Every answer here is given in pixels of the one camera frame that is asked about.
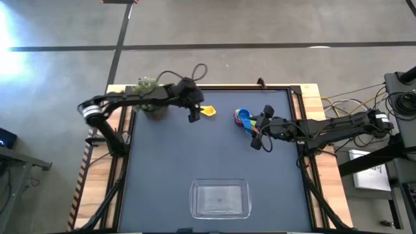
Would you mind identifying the grey desk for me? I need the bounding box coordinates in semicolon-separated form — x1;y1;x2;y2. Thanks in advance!
0;145;53;228

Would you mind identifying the clear plastic basket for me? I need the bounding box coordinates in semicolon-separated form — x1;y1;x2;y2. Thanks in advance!
188;178;252;220

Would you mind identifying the blue measuring cup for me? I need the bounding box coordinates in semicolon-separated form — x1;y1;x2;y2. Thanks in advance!
238;109;257;136

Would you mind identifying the grey equipment stand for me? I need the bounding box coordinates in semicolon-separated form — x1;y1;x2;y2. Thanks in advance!
383;66;416;234

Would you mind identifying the white box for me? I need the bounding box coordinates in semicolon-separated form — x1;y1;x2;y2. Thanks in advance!
348;148;392;192

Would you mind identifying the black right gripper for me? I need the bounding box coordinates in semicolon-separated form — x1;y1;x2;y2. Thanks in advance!
250;105;298;151

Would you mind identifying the coiled black cable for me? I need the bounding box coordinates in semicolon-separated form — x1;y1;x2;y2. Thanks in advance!
386;92;416;122

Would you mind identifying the black device with blue light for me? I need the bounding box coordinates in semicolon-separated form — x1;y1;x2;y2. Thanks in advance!
0;127;18;150

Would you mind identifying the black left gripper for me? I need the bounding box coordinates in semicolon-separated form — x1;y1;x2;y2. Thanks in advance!
175;77;205;124

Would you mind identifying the potted plant in ribbed pot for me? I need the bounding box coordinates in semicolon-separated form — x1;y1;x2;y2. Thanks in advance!
131;77;170;122

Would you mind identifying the yellow measuring cup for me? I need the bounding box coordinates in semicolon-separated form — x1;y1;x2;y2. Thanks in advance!
200;105;217;117

